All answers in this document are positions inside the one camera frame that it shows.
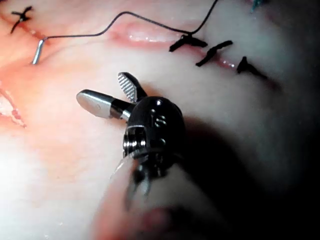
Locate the black stitching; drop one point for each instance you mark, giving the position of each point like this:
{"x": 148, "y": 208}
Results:
{"x": 21, "y": 18}
{"x": 190, "y": 42}

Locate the black thread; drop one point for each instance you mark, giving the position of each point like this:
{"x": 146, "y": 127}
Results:
{"x": 75, "y": 37}

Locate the right arm needle driver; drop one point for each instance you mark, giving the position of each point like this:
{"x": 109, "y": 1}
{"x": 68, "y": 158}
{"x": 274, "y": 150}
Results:
{"x": 160, "y": 125}

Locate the curved steel needle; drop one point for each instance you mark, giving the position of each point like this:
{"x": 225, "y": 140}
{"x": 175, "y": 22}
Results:
{"x": 37, "y": 52}

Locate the blue stitching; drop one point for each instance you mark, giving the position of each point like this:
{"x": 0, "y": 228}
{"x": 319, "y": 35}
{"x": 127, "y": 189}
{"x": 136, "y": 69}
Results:
{"x": 255, "y": 5}

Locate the tissue pad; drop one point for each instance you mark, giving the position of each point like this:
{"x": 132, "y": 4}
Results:
{"x": 62, "y": 150}

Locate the dark right arm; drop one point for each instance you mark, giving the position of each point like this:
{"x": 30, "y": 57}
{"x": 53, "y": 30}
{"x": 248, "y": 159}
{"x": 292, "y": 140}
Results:
{"x": 162, "y": 200}

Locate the right arm needle driver jaw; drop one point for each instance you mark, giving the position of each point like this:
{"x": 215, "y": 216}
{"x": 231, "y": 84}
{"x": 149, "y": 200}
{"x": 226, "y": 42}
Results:
{"x": 97, "y": 102}
{"x": 128, "y": 86}

